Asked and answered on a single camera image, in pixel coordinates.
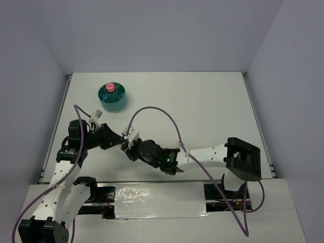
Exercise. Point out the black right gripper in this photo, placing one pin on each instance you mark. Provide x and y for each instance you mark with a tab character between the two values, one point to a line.
130	151

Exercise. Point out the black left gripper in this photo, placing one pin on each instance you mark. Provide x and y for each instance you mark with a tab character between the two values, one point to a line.
111	137

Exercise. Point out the pink-capped crayon bottle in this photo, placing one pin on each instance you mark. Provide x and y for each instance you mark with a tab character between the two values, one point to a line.
110	88

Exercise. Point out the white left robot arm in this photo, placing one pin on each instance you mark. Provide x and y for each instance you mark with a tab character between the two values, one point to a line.
61	202

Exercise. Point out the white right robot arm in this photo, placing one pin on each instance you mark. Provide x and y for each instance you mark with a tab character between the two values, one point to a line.
240	159

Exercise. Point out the teal round compartment organizer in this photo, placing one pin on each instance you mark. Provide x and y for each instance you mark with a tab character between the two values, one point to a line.
115	101

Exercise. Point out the silver foil sheet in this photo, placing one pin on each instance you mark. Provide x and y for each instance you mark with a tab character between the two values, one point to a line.
160	200

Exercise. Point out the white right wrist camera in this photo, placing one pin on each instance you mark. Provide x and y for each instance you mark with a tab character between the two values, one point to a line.
131	135

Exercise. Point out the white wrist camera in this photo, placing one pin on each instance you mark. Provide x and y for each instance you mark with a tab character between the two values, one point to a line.
131	135
95	116

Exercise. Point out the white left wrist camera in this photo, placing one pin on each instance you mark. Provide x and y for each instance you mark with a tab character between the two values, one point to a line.
95	116

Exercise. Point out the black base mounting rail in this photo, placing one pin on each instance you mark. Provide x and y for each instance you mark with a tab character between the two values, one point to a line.
103	204

